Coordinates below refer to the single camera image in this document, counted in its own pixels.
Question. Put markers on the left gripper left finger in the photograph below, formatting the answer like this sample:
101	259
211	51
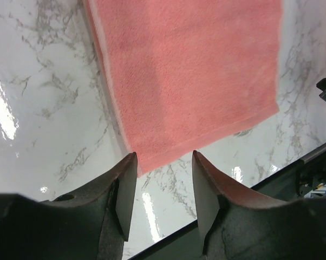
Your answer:
99	210

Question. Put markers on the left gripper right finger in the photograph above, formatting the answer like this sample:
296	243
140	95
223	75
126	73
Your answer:
236	220

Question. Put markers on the pink printed towel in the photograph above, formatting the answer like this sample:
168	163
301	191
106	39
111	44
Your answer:
184	74

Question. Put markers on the aluminium frame rail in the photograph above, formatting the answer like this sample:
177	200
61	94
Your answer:
314	154

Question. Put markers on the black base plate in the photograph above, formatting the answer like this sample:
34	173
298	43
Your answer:
308	225

